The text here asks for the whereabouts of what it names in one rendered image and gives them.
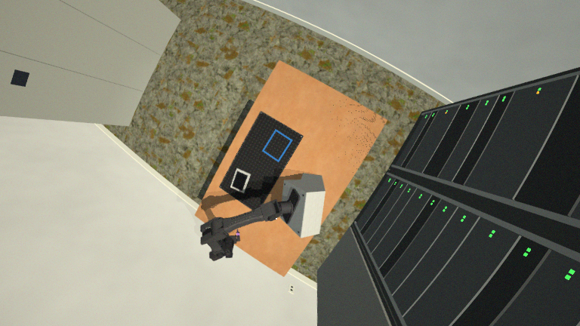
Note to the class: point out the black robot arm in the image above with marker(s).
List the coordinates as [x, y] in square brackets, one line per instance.
[220, 227]

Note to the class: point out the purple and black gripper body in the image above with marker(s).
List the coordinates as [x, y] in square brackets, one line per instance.
[229, 239]

